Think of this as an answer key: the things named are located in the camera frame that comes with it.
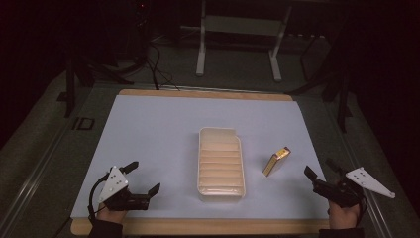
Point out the small yellow box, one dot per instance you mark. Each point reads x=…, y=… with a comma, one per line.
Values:
x=275, y=162

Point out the black tripod stand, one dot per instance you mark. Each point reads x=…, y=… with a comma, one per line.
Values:
x=82, y=72
x=333, y=86

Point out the person's left hand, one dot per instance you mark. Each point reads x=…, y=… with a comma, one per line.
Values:
x=110, y=214

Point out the white metal stand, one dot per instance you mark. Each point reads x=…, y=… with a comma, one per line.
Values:
x=242, y=24

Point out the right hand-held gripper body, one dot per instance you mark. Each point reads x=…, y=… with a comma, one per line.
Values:
x=340, y=193

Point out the white table mat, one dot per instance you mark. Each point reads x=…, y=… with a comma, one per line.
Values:
x=158, y=139

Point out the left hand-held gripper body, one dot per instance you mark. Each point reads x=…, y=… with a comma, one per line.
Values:
x=114, y=185

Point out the person's right hand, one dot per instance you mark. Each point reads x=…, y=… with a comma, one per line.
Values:
x=343, y=216

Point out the white ribbed plastic tray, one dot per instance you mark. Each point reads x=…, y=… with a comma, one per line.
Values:
x=220, y=165

